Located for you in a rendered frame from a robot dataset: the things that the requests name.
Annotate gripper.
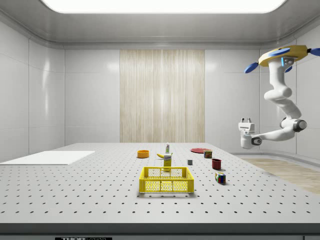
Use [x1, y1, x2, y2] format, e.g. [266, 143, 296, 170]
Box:
[237, 116, 257, 136]

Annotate red mug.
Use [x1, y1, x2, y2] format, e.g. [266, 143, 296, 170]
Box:
[211, 158, 223, 171]

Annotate puzzle cube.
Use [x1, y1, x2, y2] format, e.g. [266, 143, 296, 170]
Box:
[214, 171, 227, 185]

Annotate yellow carton box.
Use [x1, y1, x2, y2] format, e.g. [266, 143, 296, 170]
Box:
[163, 154, 173, 172]

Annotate drone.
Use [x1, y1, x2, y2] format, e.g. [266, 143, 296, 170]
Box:
[244, 44, 320, 74]

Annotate yellow basket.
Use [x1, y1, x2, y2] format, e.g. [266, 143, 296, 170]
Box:
[138, 166, 195, 195]

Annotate white board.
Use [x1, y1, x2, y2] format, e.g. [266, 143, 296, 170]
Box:
[0, 150, 96, 166]

